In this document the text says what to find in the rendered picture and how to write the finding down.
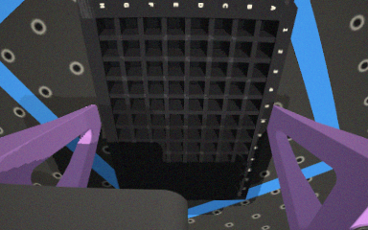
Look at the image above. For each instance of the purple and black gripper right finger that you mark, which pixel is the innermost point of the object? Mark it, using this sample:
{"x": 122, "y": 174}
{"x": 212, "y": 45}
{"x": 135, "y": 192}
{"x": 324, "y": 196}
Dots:
{"x": 346, "y": 207}

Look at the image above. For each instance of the black rectangular base plate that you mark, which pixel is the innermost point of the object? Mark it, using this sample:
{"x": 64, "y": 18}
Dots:
{"x": 41, "y": 43}

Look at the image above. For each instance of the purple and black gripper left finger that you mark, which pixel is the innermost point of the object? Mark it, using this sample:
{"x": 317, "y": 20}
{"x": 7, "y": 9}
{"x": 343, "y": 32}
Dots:
{"x": 22, "y": 151}

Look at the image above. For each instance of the black grid plate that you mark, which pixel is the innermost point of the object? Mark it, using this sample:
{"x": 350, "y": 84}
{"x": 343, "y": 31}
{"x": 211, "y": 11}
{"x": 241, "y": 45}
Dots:
{"x": 182, "y": 91}

